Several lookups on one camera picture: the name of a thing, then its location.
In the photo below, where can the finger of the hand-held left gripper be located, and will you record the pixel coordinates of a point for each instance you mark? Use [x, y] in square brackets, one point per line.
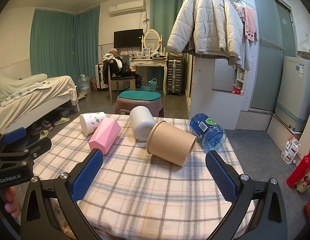
[15, 135]
[41, 145]

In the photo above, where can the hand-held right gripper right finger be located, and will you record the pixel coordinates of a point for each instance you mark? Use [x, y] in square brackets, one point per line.
[222, 177]

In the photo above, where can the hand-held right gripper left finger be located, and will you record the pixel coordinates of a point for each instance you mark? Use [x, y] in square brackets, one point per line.
[86, 176]

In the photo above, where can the brown paper cup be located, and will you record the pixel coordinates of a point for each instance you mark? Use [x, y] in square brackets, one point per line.
[170, 143]

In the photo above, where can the pink faceted cup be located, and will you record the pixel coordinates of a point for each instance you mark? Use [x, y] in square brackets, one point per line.
[104, 136]

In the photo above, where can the white leaf-print cup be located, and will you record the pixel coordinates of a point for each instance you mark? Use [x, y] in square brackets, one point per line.
[91, 122]

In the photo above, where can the plain white cup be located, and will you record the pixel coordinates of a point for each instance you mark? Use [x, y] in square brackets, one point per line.
[141, 122]

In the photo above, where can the person's left hand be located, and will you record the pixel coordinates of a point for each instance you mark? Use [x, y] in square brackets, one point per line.
[12, 202]

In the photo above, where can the green slipper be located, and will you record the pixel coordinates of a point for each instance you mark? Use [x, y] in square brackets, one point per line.
[44, 134]

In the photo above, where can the grey sneaker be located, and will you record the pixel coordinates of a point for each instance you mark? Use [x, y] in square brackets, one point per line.
[44, 125]

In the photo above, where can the yellow-green slipper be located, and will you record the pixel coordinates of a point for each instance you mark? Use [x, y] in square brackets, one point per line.
[61, 121]

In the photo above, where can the patterned white blanket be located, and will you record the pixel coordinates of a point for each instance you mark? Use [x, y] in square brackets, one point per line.
[27, 91]

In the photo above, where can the blue plastic water bottle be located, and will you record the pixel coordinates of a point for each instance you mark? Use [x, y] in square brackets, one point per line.
[207, 132]

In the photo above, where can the white bed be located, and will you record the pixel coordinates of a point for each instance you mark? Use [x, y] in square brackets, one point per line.
[44, 97]

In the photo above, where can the pale green duvet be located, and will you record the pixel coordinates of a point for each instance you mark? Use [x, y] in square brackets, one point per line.
[17, 83]

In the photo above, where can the plaid tablecloth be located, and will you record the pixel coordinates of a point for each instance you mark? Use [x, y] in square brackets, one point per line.
[145, 192]

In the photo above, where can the white snack packet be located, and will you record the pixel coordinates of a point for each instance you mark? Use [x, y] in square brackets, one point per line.
[290, 150]

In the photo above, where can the large clear water jug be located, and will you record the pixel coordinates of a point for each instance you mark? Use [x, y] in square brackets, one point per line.
[83, 85]

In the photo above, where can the red bottle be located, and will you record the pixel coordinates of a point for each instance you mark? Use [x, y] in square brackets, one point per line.
[301, 168]

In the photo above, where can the red polka dot bag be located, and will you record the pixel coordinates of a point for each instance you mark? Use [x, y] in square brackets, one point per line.
[93, 84]

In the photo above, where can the cartoon print mug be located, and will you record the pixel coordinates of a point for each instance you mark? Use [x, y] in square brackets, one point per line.
[303, 183]

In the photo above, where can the green-topped plastic stool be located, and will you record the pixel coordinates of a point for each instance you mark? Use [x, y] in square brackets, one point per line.
[142, 106]

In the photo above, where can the white suitcase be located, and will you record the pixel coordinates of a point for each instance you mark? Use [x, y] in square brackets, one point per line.
[99, 77]

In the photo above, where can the teal stool cushion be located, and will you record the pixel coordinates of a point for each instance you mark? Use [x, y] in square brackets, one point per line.
[140, 95]

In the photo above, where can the wooden chair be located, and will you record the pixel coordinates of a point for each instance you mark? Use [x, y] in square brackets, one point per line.
[119, 82]

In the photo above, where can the teal window curtain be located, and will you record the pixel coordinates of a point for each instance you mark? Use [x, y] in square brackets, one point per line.
[52, 42]
[86, 42]
[167, 10]

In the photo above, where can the teal plastic basket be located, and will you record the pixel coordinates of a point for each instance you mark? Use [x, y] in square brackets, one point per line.
[148, 86]

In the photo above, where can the pile of dark clothes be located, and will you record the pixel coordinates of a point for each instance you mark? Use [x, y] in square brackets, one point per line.
[118, 66]

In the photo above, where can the silver suitcase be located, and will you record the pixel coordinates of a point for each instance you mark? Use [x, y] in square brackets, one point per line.
[175, 76]

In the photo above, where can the white washing machine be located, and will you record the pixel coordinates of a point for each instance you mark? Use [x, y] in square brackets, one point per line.
[295, 92]

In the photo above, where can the white vanity table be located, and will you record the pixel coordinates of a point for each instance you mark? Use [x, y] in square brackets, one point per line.
[147, 63]

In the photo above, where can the frosted glass door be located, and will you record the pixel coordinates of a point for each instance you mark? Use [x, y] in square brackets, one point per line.
[267, 55]

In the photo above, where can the black television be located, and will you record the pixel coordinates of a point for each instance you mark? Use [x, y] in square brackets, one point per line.
[128, 38]

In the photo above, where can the white oval mirror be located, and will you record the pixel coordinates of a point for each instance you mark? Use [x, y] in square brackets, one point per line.
[152, 40]

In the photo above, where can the pink hanging garment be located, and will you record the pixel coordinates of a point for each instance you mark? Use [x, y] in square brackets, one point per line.
[250, 23]

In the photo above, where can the white puffer jacket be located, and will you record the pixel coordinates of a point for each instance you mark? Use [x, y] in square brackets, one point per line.
[207, 20]

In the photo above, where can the white air conditioner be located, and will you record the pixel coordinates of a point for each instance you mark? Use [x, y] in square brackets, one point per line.
[127, 7]

